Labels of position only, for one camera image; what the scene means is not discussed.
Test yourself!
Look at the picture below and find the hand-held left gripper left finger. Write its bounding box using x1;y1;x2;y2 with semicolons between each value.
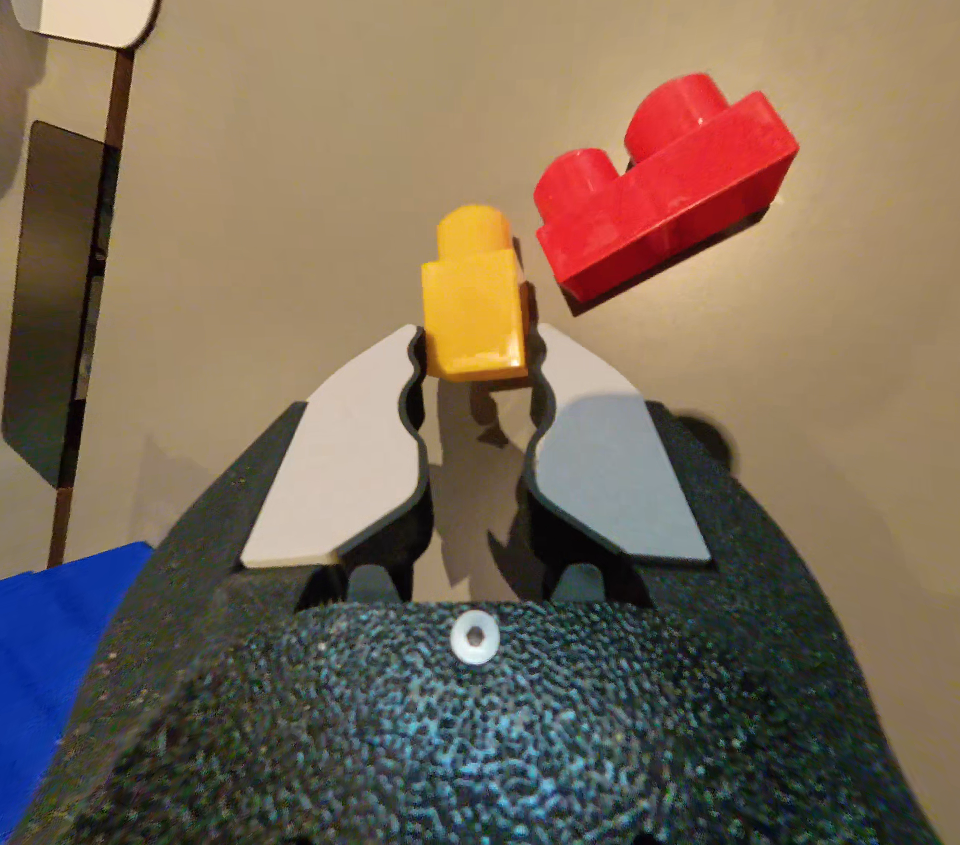
238;323;435;602

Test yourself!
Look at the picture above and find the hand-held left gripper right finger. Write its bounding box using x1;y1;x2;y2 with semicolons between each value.
523;322;714;602

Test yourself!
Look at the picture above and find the yellow building block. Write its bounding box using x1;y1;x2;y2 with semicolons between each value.
421;205;532;383

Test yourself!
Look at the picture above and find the red building block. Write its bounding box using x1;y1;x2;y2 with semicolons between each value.
534;72;801;303

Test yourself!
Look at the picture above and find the blue plastic bin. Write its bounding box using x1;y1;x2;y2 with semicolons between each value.
0;541;156;824

